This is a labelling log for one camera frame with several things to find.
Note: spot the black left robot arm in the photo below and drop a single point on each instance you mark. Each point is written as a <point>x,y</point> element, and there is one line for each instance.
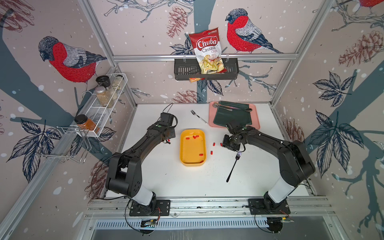
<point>125,169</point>

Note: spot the clear spice jar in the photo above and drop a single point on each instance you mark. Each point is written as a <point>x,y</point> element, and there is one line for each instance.
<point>118,83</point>

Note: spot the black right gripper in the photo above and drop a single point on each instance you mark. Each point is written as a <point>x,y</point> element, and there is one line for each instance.
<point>224,144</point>

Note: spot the silver lid spice jar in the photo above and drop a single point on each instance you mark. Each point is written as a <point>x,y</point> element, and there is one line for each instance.
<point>104,97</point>

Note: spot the chrome wire rack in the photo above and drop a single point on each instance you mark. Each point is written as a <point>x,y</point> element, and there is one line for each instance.
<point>74,145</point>

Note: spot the orange spice jar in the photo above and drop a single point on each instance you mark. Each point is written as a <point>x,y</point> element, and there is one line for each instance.
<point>86,123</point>

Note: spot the black wall basket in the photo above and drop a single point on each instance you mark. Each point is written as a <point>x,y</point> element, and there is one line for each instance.
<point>184,70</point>

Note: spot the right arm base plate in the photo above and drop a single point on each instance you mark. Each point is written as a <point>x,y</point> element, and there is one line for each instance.
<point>259,206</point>

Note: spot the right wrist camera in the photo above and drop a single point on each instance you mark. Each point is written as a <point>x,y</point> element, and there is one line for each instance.
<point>234,127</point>

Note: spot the red Chuba chips bag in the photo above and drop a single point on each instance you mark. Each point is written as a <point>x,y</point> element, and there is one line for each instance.
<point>208,51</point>

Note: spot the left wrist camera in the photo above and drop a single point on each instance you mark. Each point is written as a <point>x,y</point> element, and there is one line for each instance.
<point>166,119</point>

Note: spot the dark green cloth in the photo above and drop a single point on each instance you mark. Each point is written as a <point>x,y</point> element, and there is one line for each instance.
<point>224,116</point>

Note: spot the purple black fork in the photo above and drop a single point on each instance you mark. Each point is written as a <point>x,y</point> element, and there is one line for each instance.
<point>238,156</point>

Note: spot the white wire spice rack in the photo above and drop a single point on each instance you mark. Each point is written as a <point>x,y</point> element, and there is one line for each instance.
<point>101,115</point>

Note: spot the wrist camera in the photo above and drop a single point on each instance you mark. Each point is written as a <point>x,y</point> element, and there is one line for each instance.
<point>166,119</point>
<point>234,127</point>

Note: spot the silver fork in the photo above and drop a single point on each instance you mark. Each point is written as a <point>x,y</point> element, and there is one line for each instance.
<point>194,113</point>

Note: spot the dark spoon on cloth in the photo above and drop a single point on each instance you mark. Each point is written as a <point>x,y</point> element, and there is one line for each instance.
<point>229,108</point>

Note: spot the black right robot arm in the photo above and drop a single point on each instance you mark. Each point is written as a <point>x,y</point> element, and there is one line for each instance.
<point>295,164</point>

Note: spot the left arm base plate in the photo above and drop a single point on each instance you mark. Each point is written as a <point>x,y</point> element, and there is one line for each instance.
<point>155,208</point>

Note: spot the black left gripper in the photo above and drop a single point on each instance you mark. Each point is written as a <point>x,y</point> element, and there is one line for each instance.
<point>173,132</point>

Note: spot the yellow plastic storage tray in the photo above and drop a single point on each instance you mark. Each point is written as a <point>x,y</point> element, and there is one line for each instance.
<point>190,149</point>

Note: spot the black lid spice jar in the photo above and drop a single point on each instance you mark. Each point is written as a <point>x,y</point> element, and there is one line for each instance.
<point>104,81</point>

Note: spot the pink plastic tray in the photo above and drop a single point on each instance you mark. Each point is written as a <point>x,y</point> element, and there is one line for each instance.
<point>213,111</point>

